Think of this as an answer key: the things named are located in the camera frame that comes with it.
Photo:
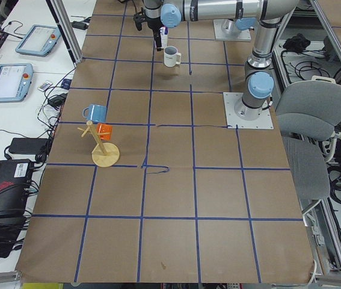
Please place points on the aluminium frame post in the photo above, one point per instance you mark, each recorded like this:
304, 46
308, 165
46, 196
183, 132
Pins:
63, 23

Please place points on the teach pendant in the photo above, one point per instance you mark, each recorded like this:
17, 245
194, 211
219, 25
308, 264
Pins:
39, 41
15, 80

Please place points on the upper teach pendant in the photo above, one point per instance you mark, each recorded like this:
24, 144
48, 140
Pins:
39, 41

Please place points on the lower teach pendant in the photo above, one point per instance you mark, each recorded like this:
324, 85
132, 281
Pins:
15, 80

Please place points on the grey office chair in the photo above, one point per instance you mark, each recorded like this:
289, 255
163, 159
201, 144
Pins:
307, 114

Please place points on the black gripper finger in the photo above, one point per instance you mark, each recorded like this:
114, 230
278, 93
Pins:
157, 39

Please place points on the white ribbed mug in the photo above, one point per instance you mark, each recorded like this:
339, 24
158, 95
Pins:
172, 57

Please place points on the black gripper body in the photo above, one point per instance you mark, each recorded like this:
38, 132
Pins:
153, 24

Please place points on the yellow wooden stand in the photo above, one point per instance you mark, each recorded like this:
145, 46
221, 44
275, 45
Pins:
104, 154

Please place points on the black power adapter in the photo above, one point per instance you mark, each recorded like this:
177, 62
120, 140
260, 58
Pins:
79, 25

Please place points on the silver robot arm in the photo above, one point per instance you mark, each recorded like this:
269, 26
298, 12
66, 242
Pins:
268, 14

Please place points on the orange plastic scoop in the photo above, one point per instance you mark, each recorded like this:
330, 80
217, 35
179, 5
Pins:
104, 131

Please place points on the blue white milk carton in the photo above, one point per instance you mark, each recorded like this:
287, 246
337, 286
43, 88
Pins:
164, 36

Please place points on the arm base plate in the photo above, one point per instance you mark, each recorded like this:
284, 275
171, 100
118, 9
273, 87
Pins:
238, 116
226, 30

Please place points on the blue mug on tree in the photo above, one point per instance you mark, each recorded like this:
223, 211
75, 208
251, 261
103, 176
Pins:
95, 113

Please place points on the black power brick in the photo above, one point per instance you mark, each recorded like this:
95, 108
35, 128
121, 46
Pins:
27, 146

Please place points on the small remote control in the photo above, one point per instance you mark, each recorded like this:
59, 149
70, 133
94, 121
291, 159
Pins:
44, 86

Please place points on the black electronics box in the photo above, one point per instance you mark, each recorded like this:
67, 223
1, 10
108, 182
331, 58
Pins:
15, 178

